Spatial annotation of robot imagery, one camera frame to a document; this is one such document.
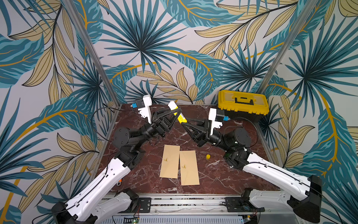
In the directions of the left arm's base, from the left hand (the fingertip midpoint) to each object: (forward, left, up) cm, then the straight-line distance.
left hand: (180, 113), depth 46 cm
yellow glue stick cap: (+7, -18, -49) cm, 53 cm away
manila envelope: (-1, -6, -51) cm, 52 cm away
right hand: (0, -1, -4) cm, 4 cm away
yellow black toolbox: (+42, -46, -36) cm, 72 cm away
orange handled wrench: (-8, +34, -50) cm, 61 cm away
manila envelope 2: (+1, +6, -52) cm, 52 cm away
